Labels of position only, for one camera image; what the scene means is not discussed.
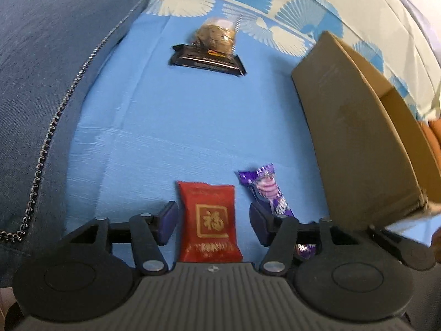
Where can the blue fan-print bed sheet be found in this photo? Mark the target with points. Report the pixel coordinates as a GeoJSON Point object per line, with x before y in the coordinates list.
{"type": "Point", "coordinates": [172, 127]}

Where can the brown cardboard box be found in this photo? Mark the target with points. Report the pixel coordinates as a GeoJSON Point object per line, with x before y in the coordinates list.
{"type": "Point", "coordinates": [355, 138]}

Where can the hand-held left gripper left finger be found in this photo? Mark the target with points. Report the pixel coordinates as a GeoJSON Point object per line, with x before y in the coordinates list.
{"type": "Point", "coordinates": [167, 224]}

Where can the purple candy packet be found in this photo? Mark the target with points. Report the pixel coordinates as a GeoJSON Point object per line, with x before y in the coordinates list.
{"type": "Point", "coordinates": [267, 189]}

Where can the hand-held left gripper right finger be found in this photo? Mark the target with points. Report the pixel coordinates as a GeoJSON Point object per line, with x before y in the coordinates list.
{"type": "Point", "coordinates": [260, 224]}

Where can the small red candy packet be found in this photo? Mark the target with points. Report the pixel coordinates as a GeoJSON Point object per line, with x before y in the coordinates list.
{"type": "Point", "coordinates": [208, 220]}

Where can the clear bag of cookies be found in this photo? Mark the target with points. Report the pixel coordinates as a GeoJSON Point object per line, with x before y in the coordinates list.
{"type": "Point", "coordinates": [215, 34]}

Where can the black snack bar packet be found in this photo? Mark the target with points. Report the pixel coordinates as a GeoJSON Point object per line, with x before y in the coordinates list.
{"type": "Point", "coordinates": [206, 60]}

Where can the blue denim cushion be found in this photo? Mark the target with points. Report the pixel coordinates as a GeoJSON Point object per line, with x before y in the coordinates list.
{"type": "Point", "coordinates": [41, 76]}

